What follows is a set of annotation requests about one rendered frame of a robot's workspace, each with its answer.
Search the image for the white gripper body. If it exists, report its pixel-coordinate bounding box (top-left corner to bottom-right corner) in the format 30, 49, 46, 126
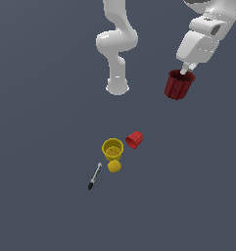
175, 15, 228, 65

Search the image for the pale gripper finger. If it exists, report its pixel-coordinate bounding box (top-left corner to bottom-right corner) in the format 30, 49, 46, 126
179, 61, 191, 75
188, 62, 199, 73

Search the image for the dark red ribbed cup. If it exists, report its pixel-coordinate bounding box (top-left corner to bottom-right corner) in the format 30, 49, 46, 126
164, 69, 197, 101

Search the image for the small bright red ribbed cup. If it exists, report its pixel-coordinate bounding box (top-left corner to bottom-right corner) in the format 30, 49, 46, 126
124, 130, 144, 150

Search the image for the yellow cup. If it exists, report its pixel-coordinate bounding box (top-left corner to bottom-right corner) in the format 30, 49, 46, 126
101, 137, 125, 162

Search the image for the grey pen with black tip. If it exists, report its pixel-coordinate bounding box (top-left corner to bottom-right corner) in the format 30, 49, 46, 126
87, 162, 103, 191

